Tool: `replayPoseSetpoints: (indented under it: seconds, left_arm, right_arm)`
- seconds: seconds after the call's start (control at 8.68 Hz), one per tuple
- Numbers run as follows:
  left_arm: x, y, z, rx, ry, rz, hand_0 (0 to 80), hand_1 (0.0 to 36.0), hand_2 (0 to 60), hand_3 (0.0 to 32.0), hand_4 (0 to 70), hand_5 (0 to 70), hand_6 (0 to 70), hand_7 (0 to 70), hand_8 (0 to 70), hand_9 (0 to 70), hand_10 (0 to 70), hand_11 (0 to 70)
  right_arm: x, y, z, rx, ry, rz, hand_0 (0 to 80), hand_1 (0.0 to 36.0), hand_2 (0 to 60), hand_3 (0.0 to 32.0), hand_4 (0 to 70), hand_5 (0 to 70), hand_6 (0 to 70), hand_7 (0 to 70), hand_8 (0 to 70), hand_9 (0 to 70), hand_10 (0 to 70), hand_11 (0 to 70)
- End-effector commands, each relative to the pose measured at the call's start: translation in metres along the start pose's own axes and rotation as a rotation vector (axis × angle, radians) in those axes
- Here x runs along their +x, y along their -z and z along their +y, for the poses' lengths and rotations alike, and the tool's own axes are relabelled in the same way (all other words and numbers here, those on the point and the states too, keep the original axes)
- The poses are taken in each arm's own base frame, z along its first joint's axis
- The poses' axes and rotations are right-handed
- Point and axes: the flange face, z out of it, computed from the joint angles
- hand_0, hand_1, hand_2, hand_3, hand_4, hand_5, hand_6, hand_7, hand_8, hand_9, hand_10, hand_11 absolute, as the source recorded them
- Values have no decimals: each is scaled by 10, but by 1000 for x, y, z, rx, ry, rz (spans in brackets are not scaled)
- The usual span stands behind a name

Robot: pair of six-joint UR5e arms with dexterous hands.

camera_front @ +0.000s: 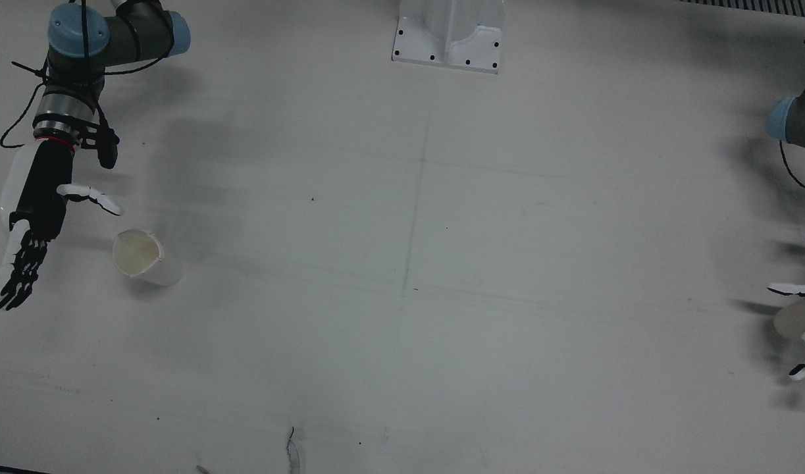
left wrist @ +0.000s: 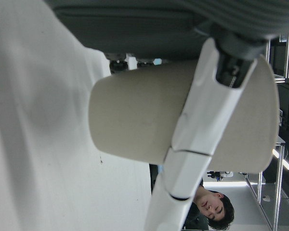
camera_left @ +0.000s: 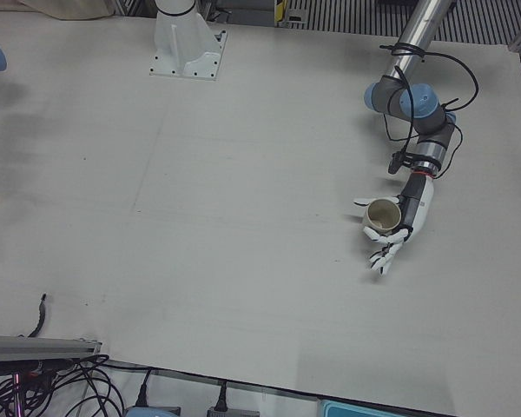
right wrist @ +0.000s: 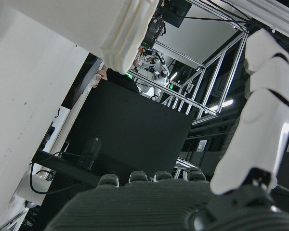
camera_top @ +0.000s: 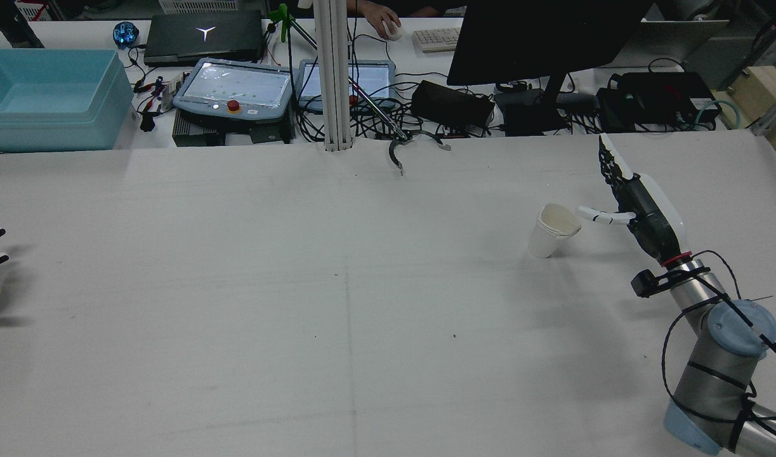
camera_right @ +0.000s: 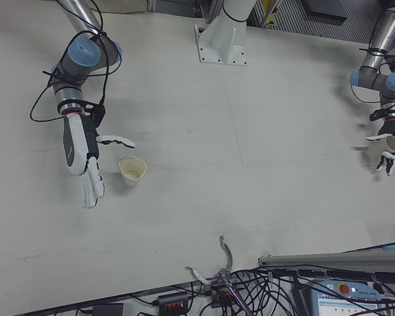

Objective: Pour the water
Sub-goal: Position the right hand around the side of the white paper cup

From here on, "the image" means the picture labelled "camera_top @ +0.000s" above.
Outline white keyboard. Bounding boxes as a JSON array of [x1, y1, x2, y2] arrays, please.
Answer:
[[412, 27, 463, 54]]

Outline teach pendant with red button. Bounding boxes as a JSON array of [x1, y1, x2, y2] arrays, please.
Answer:
[[171, 57, 295, 123]]

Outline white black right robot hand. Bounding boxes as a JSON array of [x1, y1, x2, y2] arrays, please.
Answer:
[[575, 133, 693, 267]]

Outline grey braided cable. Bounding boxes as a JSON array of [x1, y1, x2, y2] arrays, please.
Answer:
[[405, 129, 453, 153]]

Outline wooden box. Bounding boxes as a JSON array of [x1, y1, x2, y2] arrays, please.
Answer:
[[732, 56, 776, 128]]

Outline coloured clip leads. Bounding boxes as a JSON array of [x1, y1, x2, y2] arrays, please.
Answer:
[[133, 75, 185, 133]]

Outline red white basket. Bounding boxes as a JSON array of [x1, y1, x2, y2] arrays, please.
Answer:
[[12, 0, 51, 22]]

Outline blue grey teach pendant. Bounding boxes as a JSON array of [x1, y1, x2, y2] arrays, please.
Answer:
[[296, 59, 398, 116]]

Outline aluminium extrusion bar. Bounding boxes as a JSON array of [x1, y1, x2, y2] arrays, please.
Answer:
[[749, 95, 776, 137]]

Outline black stand leg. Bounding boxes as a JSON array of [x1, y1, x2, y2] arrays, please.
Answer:
[[0, 0, 46, 50]]

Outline black power brick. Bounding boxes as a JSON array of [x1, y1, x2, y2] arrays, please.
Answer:
[[411, 79, 496, 129]]

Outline black braided cable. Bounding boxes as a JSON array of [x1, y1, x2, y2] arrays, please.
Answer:
[[388, 135, 406, 177]]

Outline aluminium extrusion post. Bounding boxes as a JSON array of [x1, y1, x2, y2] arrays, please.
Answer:
[[312, 0, 354, 152]]

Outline person's hand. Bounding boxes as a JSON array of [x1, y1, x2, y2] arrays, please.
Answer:
[[356, 0, 402, 34]]

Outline light blue plastic bin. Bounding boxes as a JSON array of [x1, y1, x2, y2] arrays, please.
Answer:
[[0, 49, 136, 153]]

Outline black monitor stand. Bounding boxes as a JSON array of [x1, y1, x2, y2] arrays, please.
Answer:
[[493, 73, 601, 137]]

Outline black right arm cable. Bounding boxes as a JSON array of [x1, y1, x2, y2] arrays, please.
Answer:
[[661, 249, 776, 448]]

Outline white paper cup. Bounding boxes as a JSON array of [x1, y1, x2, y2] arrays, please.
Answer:
[[528, 203, 582, 259]]

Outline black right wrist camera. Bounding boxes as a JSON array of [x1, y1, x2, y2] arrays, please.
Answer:
[[631, 269, 664, 299]]

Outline blue glowing ball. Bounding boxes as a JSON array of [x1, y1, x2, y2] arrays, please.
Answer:
[[112, 21, 140, 50]]

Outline black equipment box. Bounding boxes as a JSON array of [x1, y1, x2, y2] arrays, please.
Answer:
[[596, 71, 722, 132]]

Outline black monitor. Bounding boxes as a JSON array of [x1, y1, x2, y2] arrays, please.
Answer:
[[446, 0, 656, 87]]

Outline black laptop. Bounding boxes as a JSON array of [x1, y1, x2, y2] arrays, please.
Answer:
[[143, 10, 266, 68]]

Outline green clamp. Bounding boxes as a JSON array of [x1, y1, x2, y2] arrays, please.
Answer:
[[267, 3, 299, 45]]

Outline metal tripod rod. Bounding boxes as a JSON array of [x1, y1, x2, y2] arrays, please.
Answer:
[[348, 79, 411, 142]]

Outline teal cable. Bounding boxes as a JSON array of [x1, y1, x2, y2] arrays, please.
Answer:
[[692, 98, 744, 132]]

